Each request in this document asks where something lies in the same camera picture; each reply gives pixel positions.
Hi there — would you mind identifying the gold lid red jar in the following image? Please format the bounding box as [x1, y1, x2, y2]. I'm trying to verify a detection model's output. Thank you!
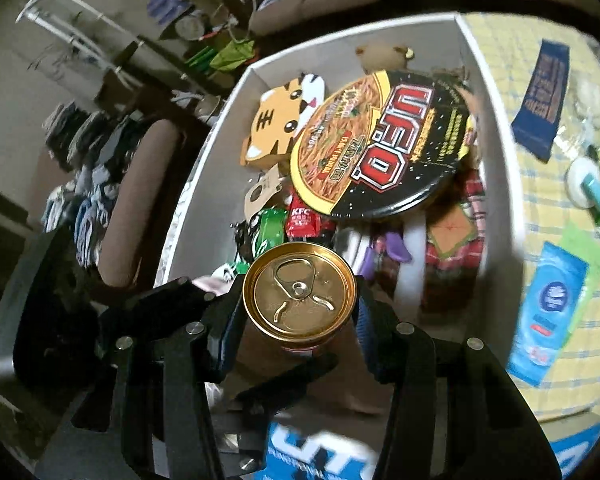
[242, 242, 358, 356]

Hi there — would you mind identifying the blue UTO sportswear box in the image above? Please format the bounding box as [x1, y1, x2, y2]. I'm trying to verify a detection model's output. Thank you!
[253, 412, 600, 479]

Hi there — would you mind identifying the yellow plaid tablecloth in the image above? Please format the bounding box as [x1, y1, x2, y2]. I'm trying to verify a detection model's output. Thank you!
[464, 13, 600, 420]

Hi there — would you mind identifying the UFO instant noodle bowl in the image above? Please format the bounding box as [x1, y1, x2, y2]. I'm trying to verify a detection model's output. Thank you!
[290, 70, 477, 221]

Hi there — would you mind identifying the blue wet wipes pack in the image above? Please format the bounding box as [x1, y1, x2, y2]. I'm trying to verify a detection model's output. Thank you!
[507, 242, 588, 387]

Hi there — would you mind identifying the red KFC ketchup packet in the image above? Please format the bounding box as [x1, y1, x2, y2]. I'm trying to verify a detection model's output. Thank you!
[285, 193, 321, 240]

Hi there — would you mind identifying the white teal badge reel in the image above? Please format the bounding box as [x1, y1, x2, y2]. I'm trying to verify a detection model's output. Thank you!
[565, 156, 600, 213]

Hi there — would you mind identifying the orange tiger plush card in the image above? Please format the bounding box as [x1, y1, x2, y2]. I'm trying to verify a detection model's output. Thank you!
[240, 74, 326, 170]

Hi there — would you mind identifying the white storage box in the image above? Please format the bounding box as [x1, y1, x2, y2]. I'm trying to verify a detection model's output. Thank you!
[155, 13, 526, 363]

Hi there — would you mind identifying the white clothes stand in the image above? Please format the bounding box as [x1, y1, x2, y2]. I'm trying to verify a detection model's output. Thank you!
[15, 0, 145, 90]

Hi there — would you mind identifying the clear plastic wrapped item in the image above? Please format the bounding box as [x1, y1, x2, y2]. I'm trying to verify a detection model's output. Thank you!
[555, 70, 600, 159]

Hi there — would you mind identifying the blue flat ribbon box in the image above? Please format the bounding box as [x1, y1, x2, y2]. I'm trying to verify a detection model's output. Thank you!
[512, 40, 570, 164]

